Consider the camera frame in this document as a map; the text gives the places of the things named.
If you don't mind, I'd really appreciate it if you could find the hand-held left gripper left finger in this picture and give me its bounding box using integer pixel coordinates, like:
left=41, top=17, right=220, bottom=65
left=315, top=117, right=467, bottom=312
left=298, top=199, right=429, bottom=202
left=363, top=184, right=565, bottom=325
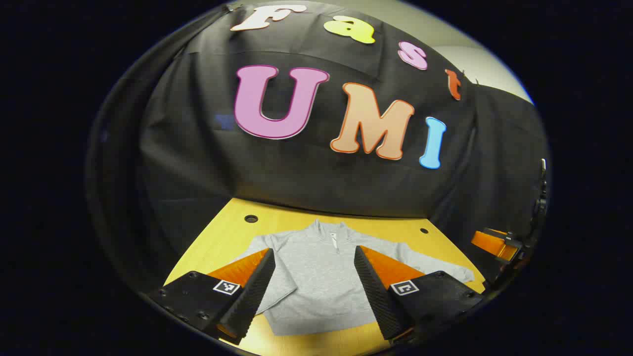
left=146, top=248, right=276, bottom=345

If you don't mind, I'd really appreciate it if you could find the grey zip-neck sweatshirt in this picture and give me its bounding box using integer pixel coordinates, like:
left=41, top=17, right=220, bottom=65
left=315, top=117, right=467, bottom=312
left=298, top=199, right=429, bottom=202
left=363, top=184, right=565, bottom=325
left=232, top=219, right=475, bottom=337

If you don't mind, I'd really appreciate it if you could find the black backdrop cloth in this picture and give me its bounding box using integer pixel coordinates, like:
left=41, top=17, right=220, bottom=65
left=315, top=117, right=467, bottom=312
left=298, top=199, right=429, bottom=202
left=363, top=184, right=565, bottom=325
left=87, top=0, right=552, bottom=297

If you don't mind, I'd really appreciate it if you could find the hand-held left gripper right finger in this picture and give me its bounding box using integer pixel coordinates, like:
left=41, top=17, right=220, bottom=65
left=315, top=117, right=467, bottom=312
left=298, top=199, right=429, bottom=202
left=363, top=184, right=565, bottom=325
left=354, top=246, right=483, bottom=342

